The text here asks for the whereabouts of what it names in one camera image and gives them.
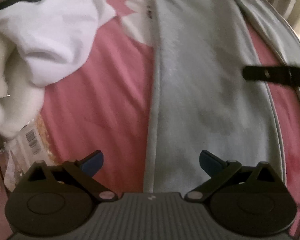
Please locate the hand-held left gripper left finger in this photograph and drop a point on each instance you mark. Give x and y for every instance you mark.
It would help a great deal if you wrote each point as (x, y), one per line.
(93, 163)

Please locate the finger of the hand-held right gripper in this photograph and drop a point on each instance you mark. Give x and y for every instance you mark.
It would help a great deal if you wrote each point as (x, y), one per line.
(265, 74)

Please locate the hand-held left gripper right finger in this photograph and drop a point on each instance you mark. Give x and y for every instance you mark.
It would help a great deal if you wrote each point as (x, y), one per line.
(209, 162)

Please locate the grey sweatshirt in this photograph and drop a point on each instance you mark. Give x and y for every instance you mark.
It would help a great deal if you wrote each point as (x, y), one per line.
(202, 80)

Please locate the clear plastic snack bag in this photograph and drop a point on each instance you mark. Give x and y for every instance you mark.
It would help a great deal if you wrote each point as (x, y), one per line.
(27, 142)

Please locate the pink floral bedsheet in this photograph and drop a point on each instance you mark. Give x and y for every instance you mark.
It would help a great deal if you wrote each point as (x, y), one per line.
(102, 92)

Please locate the white cloth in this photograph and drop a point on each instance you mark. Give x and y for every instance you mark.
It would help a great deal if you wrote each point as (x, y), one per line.
(52, 30)

